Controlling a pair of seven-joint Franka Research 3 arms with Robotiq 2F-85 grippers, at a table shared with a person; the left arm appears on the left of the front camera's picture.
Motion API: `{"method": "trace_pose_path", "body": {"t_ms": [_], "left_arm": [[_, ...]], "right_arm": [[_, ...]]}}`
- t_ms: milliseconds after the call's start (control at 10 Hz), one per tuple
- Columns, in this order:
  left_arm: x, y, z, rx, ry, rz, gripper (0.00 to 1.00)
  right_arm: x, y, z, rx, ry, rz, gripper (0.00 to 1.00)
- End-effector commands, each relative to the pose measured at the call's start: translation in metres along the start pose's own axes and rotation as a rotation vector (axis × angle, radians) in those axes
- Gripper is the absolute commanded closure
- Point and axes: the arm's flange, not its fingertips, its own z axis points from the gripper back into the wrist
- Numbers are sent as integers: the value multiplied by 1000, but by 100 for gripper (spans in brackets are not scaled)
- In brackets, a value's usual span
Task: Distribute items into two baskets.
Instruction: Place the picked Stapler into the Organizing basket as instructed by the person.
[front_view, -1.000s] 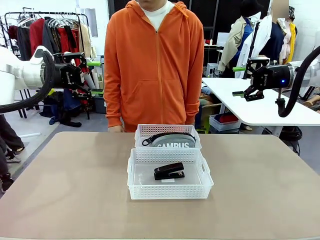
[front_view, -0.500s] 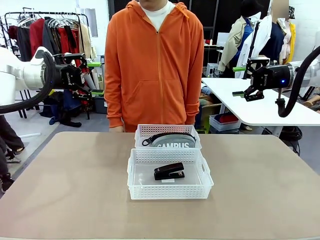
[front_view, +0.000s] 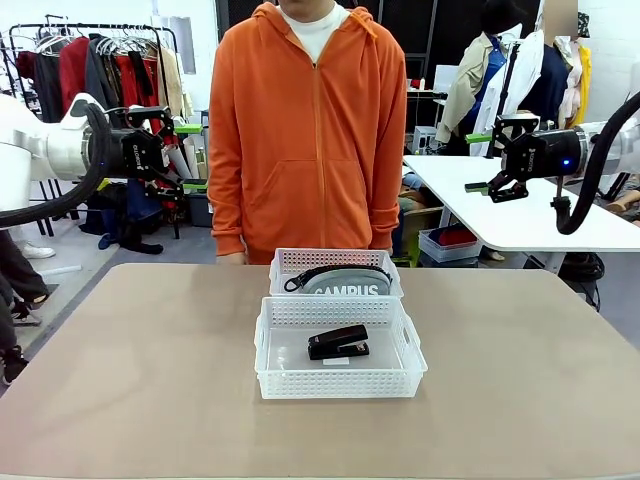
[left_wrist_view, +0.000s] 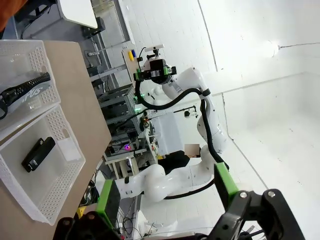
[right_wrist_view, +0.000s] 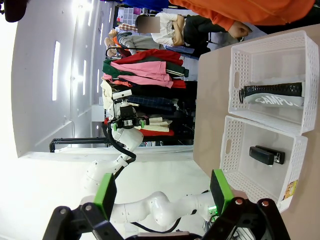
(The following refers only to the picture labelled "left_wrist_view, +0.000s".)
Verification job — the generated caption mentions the white rounded table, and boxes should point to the white rounded table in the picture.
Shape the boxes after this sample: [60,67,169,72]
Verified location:
[58,0,99,30]

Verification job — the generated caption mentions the white ceiling light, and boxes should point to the white ceiling light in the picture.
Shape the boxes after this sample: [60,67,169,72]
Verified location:
[258,39,280,59]

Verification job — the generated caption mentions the small white side table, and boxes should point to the small white side table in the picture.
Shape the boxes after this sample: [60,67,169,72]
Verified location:
[104,151,140,180]

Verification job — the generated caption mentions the white bar camera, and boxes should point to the white bar camera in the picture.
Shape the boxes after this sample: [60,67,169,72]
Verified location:
[144,44,165,53]

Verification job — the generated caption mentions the seated person in black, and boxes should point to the seated person in black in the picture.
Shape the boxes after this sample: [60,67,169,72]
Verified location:
[157,143,204,176]

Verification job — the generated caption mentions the tangled floor cables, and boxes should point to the tangled floor cables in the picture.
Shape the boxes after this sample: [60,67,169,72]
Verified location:
[113,213,177,237]

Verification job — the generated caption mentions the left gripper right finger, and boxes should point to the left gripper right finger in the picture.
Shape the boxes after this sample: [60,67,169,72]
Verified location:
[208,161,307,240]

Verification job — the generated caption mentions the black stapler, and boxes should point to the black stapler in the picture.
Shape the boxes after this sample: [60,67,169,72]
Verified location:
[21,136,56,173]

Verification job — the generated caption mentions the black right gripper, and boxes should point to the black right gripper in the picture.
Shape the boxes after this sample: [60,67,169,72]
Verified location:
[133,59,178,81]

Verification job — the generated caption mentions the grey CAMPUS pencil case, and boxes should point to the grey CAMPUS pencil case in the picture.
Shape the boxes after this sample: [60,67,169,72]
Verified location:
[0,71,55,120]

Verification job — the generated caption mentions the light wooden board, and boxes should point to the light wooden board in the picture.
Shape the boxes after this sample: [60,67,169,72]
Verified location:
[121,47,141,84]

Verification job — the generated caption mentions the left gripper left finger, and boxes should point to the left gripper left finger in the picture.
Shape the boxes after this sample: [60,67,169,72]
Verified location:
[53,178,122,240]

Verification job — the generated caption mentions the white perforated plastic basket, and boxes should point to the white perforated plastic basket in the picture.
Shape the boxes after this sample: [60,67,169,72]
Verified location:
[0,39,62,131]
[0,103,87,227]

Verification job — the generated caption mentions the grey metal equipment rack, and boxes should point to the grey metal equipment rack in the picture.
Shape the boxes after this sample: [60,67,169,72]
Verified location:
[97,83,141,126]

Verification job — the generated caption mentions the person in orange hoodie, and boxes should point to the person in orange hoodie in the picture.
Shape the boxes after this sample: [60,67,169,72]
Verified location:
[0,0,25,33]

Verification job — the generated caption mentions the black camera stand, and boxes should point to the black camera stand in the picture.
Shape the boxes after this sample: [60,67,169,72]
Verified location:
[174,105,199,119]

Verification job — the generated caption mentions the white box panel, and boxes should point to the white box panel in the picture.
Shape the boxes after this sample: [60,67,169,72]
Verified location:
[151,111,199,158]

